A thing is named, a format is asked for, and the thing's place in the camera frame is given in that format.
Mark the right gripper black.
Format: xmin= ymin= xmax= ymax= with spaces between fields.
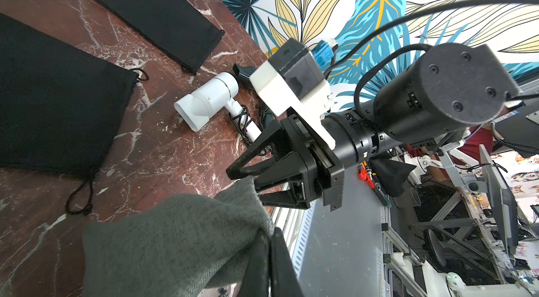
xmin=226 ymin=111 xmax=345 ymax=211

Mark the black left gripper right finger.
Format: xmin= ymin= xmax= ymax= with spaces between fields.
xmin=269 ymin=227 xmax=304 ymax=297

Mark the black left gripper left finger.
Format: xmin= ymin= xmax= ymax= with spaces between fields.
xmin=237 ymin=230 xmax=270 ymax=297

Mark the grey fabric pouch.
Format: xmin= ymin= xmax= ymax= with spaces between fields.
xmin=83 ymin=177 xmax=275 ymax=296

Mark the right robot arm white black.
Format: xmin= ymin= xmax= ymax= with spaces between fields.
xmin=227 ymin=39 xmax=528 ymax=210

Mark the black pouch right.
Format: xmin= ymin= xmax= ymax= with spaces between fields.
xmin=95 ymin=0 xmax=225 ymax=75

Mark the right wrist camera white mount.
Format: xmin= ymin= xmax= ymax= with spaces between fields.
xmin=249 ymin=38 xmax=337 ymax=149

